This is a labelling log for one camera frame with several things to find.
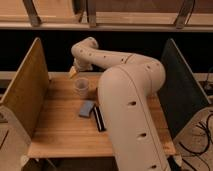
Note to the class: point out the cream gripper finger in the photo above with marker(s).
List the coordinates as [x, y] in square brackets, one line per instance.
[72, 72]

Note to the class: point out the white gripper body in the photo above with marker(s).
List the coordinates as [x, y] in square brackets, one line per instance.
[81, 66]

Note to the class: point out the black striped eraser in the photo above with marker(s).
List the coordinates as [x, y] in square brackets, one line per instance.
[99, 120]

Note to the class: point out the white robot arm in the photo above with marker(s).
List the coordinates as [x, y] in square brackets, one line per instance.
[123, 87]

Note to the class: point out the clear plastic cup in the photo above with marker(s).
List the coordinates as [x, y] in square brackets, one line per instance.
[81, 87]

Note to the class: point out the blue-grey sponge block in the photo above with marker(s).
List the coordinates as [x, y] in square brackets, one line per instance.
[86, 108]

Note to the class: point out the left wooden side panel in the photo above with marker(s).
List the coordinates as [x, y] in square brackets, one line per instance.
[23, 99]

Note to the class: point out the right dark side panel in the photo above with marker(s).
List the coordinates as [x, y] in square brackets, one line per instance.
[181, 97]

